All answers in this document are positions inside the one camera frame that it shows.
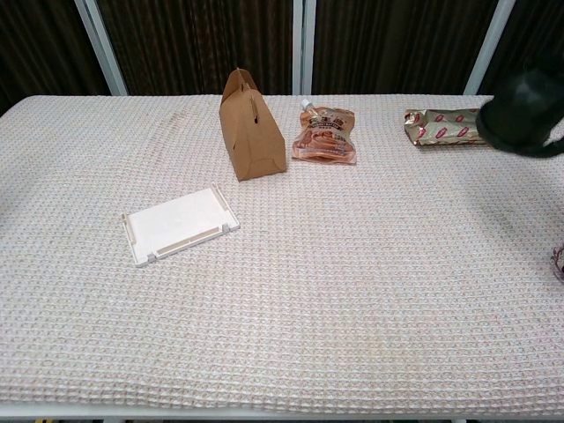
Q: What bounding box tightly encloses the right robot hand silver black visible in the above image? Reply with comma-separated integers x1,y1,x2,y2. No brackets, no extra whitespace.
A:
539,137,564,159

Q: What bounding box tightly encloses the dark brown ribbed partition panel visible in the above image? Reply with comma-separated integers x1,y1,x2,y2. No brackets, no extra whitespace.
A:
482,0,564,96
313,0,486,96
96,0,294,96
0,0,111,115

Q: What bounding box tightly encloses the gold red snack wrapper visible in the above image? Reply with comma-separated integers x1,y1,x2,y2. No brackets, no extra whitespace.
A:
403,108,490,150

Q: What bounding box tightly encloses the orange spout drink pouch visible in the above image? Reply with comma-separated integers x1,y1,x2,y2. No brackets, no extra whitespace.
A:
291,99,358,167

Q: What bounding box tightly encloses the beige waffle tablecloth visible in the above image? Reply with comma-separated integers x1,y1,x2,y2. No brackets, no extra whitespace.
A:
0,94,564,409

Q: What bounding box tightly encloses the brown kraft paper box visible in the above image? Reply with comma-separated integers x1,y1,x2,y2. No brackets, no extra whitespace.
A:
219,67,288,182

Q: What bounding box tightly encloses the white plastic rectangular tray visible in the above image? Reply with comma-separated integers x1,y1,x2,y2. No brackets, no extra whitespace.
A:
121,186,241,271

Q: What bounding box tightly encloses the white metal partition frame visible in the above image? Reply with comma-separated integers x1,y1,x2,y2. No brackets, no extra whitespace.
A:
291,0,317,96
462,0,515,96
73,0,129,96

